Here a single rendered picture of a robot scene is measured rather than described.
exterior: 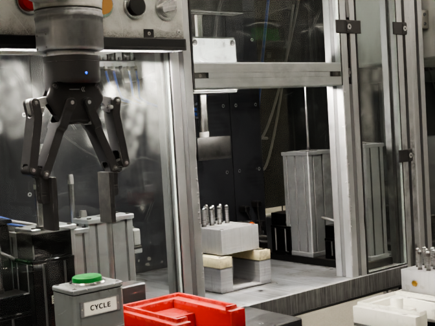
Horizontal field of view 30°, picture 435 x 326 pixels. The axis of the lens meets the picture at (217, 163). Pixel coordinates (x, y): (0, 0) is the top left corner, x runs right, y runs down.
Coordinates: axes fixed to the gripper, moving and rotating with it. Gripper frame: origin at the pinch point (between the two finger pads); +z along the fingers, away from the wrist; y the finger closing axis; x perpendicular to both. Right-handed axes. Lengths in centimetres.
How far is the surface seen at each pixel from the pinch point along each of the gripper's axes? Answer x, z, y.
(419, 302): 4, 25, -68
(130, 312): -2.8, 16.6, -8.9
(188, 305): -1.3, 17.0, -18.3
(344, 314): -238, 111, -315
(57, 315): -1.3, 14.4, 3.5
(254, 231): -22, 11, -51
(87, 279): 1.9, 9.5, 0.6
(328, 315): -244, 112, -307
